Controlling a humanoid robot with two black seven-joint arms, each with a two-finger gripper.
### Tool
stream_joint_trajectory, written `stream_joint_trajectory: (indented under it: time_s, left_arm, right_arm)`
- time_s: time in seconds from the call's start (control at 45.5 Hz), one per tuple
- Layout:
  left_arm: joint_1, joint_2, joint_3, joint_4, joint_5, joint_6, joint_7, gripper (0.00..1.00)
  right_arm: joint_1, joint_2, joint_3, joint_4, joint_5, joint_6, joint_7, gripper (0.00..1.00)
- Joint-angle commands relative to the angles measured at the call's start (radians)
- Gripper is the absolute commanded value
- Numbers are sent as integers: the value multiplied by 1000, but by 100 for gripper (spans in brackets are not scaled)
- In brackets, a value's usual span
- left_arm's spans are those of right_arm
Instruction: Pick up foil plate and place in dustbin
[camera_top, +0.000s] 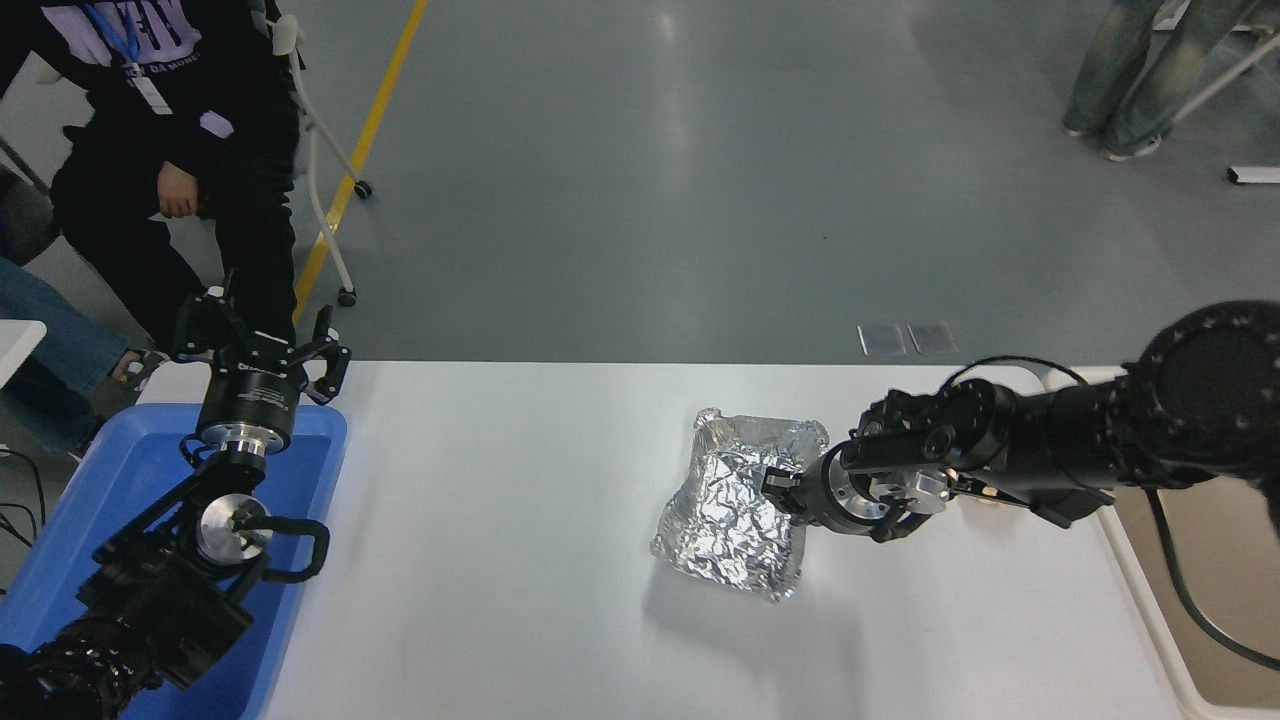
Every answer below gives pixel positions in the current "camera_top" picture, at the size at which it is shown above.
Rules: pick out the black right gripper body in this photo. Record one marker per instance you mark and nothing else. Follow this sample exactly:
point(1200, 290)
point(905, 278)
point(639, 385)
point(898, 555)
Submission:
point(822, 495)

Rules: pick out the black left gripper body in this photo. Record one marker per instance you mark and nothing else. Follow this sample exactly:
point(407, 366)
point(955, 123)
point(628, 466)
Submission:
point(250, 400)

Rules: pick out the crinkled foil tray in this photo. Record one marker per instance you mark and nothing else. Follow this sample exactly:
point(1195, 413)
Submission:
point(730, 510)

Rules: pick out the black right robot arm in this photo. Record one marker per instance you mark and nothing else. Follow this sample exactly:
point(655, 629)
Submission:
point(1200, 400)

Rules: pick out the clear floor plate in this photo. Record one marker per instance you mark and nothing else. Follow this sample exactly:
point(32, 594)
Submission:
point(881, 340)
point(932, 337)

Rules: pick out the person's hand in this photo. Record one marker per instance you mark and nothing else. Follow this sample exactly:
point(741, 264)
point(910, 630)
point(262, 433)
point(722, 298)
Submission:
point(180, 192)

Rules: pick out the seated person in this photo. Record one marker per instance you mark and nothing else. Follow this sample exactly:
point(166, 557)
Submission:
point(240, 200)

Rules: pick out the blue plastic tray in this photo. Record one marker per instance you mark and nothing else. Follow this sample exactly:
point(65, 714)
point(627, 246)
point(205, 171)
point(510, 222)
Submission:
point(130, 470)

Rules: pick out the person's leg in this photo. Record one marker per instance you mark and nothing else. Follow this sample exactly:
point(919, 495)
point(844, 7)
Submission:
point(50, 350)

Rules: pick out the white side table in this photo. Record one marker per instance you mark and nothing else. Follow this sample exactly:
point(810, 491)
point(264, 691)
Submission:
point(15, 350)

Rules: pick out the large pale bin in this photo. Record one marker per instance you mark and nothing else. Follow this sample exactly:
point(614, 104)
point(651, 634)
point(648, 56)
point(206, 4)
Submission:
point(1240, 570)

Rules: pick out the small white floor block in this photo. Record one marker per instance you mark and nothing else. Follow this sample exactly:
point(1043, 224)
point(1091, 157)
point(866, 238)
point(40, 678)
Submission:
point(1255, 173)

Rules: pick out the standing person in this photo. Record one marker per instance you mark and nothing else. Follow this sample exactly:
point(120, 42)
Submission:
point(1160, 70)

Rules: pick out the white wheeled chair frame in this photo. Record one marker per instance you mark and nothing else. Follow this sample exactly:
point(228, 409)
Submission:
point(318, 190)

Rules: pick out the white wheeled stand frame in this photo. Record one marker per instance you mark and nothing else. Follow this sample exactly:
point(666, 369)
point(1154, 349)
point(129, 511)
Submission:
point(1225, 85)

